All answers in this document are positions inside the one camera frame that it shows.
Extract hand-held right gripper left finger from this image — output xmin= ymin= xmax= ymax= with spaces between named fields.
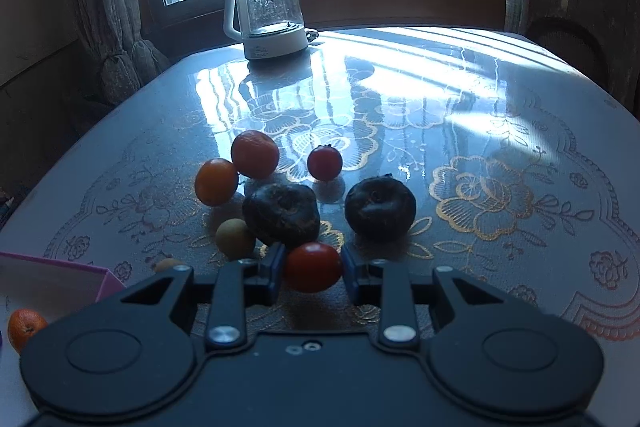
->
xmin=120 ymin=243 xmax=287 ymax=350

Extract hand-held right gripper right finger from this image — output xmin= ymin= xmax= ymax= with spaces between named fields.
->
xmin=341 ymin=244 xmax=506 ymax=350

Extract smooth red tomato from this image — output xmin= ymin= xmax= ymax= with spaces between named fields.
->
xmin=285 ymin=242 xmax=344 ymax=294

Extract dark purple round fruit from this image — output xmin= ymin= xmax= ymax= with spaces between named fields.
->
xmin=242 ymin=183 xmax=321 ymax=247
xmin=344 ymin=174 xmax=417 ymax=242

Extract small smooth orange fruit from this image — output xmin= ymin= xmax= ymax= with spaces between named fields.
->
xmin=194 ymin=158 xmax=240 ymax=207

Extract red tomato with stem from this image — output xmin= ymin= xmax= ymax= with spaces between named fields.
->
xmin=307 ymin=144 xmax=344 ymax=182

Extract large tangerine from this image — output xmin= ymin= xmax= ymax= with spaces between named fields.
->
xmin=230 ymin=130 xmax=280 ymax=180

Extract pink cardboard box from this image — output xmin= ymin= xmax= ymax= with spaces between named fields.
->
xmin=0 ymin=251 xmax=126 ymax=427

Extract floral lace tablecloth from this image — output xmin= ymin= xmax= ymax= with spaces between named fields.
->
xmin=42 ymin=27 xmax=640 ymax=344

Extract white kettle base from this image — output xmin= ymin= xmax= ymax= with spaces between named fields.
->
xmin=243 ymin=24 xmax=319 ymax=62

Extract small tangerine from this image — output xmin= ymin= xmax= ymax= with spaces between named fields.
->
xmin=7 ymin=309 xmax=49 ymax=355

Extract dark wooden chair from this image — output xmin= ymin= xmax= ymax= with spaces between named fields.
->
xmin=524 ymin=17 xmax=607 ymax=94

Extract glass kettle with white handle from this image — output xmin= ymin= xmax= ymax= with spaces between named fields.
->
xmin=223 ymin=0 xmax=301 ymax=42

